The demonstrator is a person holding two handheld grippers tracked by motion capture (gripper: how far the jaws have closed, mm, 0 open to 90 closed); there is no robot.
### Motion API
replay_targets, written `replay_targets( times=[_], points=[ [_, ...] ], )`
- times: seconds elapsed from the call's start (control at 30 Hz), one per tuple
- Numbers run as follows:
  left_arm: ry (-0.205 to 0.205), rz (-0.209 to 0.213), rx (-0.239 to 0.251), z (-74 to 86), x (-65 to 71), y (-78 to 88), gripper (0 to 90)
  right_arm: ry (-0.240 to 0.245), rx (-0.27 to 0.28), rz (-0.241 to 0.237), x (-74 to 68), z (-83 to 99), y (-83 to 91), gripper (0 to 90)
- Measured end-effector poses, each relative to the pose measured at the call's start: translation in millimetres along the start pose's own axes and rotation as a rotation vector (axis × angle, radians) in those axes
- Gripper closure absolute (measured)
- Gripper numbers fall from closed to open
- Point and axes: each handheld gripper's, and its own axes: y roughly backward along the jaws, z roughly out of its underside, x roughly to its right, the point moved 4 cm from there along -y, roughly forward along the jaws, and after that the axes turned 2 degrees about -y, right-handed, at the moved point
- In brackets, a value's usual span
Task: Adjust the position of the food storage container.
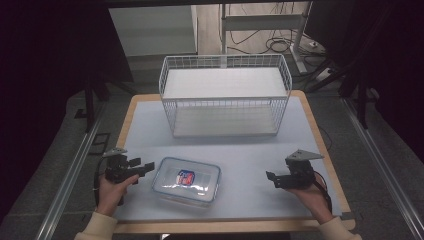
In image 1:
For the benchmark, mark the person's right hand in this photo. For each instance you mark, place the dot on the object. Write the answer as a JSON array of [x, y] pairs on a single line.
[[311, 200]]

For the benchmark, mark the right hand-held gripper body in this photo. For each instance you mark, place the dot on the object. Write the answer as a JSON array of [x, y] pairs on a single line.
[[300, 170]]

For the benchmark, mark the black stand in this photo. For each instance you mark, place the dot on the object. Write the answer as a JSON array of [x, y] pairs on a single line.
[[356, 86], [91, 100]]

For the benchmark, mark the pale table mat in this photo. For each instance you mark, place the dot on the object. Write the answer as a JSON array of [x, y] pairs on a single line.
[[240, 156]]

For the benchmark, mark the clear plastic lidded container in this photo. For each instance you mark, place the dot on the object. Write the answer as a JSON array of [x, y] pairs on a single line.
[[186, 181]]

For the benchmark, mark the person's left hand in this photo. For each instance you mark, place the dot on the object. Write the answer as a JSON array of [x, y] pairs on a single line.
[[111, 195]]

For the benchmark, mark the white metal desk frame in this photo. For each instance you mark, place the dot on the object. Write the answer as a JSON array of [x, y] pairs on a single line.
[[263, 23]]

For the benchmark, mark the aluminium rail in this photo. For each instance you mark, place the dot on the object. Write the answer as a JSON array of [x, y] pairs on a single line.
[[383, 163], [68, 180]]

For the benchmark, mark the white power strip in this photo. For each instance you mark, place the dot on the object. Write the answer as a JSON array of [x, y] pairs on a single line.
[[322, 75]]

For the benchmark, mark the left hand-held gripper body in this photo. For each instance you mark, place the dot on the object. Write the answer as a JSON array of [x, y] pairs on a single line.
[[117, 168]]

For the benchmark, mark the white cabinet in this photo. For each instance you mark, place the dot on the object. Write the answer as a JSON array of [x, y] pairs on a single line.
[[151, 30]]

